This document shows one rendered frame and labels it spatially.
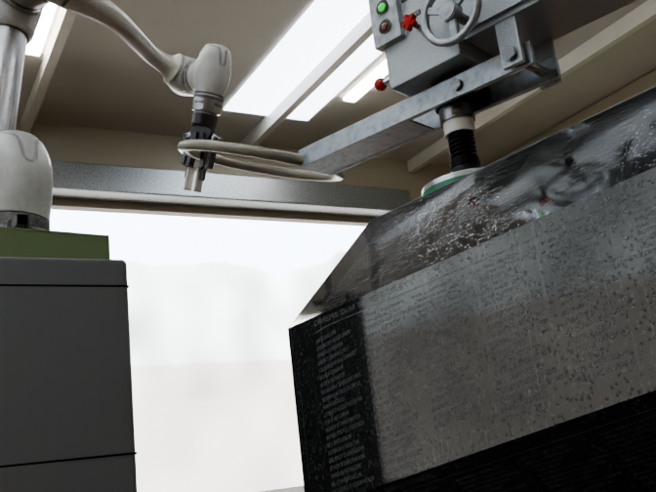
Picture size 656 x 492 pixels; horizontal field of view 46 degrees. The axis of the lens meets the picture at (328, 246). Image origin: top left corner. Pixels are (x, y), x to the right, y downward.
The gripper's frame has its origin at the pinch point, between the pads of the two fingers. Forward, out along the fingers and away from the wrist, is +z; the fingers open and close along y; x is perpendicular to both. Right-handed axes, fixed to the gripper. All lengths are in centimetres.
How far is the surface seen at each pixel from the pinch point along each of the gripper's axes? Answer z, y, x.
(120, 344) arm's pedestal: 39, 41, -65
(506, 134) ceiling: -163, -137, 760
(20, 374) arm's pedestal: 47, 33, -82
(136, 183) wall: -15, -406, 413
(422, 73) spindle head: -29, 80, -27
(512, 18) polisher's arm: -41, 99, -30
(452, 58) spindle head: -32, 87, -29
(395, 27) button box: -39, 71, -27
